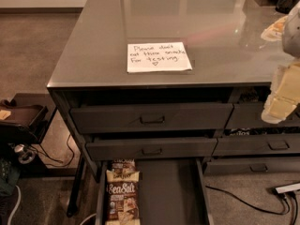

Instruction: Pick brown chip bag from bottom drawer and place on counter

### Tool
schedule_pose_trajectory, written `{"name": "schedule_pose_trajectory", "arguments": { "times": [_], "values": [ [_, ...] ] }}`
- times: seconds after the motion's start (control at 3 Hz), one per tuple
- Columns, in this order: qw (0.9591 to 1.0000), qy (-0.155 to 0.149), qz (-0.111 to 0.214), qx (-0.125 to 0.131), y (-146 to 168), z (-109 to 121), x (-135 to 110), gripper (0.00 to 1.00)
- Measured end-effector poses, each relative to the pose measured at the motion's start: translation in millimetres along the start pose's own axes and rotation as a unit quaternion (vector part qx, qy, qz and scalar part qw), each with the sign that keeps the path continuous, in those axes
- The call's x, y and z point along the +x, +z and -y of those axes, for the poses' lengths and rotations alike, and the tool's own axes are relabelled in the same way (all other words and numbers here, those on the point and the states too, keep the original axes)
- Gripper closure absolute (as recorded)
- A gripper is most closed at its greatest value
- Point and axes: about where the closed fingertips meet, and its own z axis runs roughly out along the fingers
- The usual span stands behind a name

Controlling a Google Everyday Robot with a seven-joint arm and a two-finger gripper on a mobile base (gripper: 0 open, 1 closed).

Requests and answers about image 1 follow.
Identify bottom right grey drawer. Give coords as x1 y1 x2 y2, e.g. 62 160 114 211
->
204 157 300 175

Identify middle right grey drawer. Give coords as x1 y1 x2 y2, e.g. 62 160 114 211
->
213 134 300 157

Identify grey drawer cabinet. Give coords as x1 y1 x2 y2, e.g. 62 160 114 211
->
46 0 300 225

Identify white cable on floor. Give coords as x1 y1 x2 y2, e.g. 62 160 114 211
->
7 185 23 225

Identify grey drawer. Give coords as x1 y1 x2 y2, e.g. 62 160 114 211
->
86 137 217 161
226 102 300 129
204 157 300 175
213 134 300 157
70 103 233 134

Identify silver round object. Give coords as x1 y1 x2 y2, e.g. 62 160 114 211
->
14 144 36 164

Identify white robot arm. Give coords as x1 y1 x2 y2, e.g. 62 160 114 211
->
261 2 300 124

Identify snack bags in middle right drawer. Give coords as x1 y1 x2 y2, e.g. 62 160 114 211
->
225 127 300 136

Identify brown sea salt chip bag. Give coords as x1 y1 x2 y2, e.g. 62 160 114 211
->
105 171 141 225

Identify middle left grey drawer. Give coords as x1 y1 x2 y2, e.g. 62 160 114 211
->
86 137 217 161

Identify black thin cable left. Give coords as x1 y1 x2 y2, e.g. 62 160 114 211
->
29 133 76 169

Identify white handwritten paper note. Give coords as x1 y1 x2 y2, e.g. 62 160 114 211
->
127 42 192 73

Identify bottom left open drawer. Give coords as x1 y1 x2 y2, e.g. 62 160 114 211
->
95 158 215 225

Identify black power cable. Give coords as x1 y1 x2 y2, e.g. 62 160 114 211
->
205 185 299 225

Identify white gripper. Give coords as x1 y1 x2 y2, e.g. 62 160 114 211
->
261 62 300 124

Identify top right grey drawer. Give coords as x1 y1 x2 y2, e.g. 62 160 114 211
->
226 102 300 129

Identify white power strip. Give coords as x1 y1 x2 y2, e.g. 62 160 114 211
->
275 183 300 194

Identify top left grey drawer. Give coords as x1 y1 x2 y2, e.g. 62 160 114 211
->
70 103 233 134

